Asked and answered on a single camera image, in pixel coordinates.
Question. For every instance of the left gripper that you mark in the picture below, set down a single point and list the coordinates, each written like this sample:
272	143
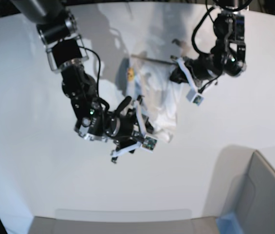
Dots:
188	73

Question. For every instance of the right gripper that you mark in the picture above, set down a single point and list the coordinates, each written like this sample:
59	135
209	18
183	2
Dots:
128	127

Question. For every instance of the white printed t-shirt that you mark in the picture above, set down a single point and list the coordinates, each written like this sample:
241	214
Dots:
160	96

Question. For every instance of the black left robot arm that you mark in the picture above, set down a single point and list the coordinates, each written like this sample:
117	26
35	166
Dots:
228	56

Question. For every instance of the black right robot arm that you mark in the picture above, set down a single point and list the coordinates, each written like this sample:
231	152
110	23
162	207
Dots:
66	53

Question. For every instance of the grey partition panel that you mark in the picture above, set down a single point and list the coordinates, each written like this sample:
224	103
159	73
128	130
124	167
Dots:
241	195

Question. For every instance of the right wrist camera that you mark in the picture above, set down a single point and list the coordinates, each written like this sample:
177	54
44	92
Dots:
149	143

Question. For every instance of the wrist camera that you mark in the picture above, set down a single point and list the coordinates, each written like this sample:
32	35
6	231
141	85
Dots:
194	97
149	143

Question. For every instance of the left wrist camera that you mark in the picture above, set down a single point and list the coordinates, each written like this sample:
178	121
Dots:
194	97

